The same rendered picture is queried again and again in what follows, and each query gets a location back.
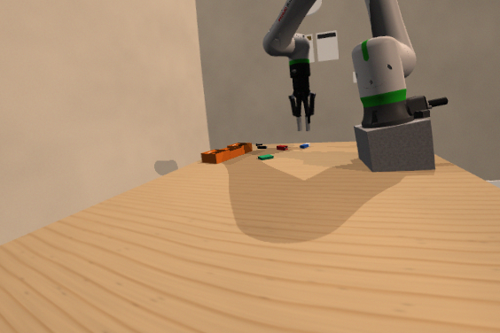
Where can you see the orange three-compartment bin rack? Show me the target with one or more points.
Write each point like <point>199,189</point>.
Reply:
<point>232,151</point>

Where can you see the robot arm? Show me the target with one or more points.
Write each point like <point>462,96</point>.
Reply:
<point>378,62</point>

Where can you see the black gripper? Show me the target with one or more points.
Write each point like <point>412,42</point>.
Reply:
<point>301,92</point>

